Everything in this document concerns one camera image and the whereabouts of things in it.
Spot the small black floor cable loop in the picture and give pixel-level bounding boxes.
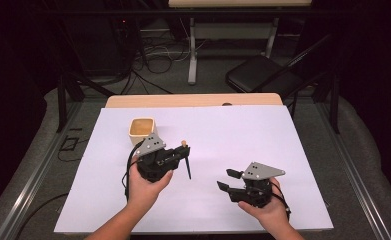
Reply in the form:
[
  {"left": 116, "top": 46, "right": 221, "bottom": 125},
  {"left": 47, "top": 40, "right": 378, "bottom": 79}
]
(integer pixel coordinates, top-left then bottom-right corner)
[{"left": 56, "top": 127, "right": 91, "bottom": 163}]

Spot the black metal stand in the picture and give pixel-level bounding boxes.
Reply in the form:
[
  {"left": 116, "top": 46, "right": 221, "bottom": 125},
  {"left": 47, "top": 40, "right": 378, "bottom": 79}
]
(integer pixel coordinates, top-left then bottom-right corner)
[
  {"left": 312, "top": 64, "right": 341, "bottom": 135},
  {"left": 56, "top": 70, "right": 116, "bottom": 134}
]

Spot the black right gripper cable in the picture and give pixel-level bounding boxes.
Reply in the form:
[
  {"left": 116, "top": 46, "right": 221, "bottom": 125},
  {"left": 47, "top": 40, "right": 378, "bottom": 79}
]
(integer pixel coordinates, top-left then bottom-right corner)
[{"left": 270, "top": 181, "right": 293, "bottom": 222}]

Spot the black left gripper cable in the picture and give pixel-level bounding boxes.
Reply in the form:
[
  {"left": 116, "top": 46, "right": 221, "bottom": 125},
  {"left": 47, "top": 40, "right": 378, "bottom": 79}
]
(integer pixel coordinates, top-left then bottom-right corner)
[{"left": 121, "top": 139, "right": 145, "bottom": 203}]

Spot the person's right hand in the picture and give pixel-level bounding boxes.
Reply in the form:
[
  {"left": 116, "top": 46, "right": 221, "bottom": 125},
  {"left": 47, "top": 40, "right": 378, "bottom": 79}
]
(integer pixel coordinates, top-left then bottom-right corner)
[{"left": 237, "top": 177, "right": 291, "bottom": 231}]

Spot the person's left hand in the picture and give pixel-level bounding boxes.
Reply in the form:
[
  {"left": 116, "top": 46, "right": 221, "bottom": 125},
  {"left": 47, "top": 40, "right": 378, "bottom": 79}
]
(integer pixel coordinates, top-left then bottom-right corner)
[{"left": 127, "top": 156, "right": 174, "bottom": 212}]

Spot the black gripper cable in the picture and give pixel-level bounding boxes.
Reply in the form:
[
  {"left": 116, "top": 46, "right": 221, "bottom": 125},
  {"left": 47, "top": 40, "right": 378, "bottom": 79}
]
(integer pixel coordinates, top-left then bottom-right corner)
[
  {"left": 121, "top": 139, "right": 145, "bottom": 203},
  {"left": 270, "top": 181, "right": 293, "bottom": 222}
]

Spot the desk with white legs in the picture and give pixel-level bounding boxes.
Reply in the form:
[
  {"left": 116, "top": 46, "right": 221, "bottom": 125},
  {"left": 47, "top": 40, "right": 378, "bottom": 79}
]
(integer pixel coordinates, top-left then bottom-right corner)
[{"left": 167, "top": 0, "right": 314, "bottom": 86}]

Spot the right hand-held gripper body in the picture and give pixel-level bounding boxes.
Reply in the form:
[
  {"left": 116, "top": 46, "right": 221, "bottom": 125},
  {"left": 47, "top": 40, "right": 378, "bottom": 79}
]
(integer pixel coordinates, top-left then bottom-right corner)
[{"left": 228, "top": 161, "right": 287, "bottom": 209}]

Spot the black computer cabinet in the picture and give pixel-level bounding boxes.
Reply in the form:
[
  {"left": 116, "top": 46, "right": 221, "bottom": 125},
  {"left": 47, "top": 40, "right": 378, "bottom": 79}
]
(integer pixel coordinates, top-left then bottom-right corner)
[{"left": 62, "top": 15, "right": 132, "bottom": 77}]

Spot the aluminium floor rail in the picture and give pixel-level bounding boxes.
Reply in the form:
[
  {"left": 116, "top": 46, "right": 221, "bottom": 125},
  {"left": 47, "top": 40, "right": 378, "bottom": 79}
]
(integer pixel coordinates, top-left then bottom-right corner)
[
  {"left": 315, "top": 99, "right": 386, "bottom": 240},
  {"left": 0, "top": 99, "right": 83, "bottom": 240}
]

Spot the white board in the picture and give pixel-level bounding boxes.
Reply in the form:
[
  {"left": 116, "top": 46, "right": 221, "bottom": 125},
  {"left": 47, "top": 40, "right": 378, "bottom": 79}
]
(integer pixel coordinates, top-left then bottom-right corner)
[{"left": 53, "top": 105, "right": 335, "bottom": 235}]

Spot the wooden table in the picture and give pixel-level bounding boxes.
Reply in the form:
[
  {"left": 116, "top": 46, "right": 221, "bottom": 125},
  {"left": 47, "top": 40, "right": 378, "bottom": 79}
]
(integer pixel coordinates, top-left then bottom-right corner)
[{"left": 104, "top": 92, "right": 284, "bottom": 109}]

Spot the beige square cup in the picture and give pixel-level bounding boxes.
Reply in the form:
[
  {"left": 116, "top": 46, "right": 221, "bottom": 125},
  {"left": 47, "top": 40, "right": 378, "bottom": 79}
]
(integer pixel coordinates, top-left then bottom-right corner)
[{"left": 127, "top": 116, "right": 158, "bottom": 147}]

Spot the tangle of floor cables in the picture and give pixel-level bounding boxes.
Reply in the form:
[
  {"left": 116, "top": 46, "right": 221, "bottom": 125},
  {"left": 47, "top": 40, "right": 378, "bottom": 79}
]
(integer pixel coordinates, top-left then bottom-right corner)
[{"left": 116, "top": 28, "right": 199, "bottom": 96}]

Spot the black folding chair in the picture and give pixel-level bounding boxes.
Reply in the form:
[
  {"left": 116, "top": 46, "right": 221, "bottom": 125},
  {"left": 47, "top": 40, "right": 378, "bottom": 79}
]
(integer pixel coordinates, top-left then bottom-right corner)
[{"left": 225, "top": 33, "right": 335, "bottom": 102}]

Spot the long black floor cable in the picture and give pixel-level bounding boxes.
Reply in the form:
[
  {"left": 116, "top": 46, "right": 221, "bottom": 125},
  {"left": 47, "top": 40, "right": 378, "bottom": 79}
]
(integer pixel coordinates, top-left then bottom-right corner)
[{"left": 14, "top": 192, "right": 70, "bottom": 240}]

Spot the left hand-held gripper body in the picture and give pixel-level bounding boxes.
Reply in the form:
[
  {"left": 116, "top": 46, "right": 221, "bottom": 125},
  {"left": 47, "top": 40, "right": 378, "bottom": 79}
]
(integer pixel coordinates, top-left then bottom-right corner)
[{"left": 134, "top": 132, "right": 178, "bottom": 184}]

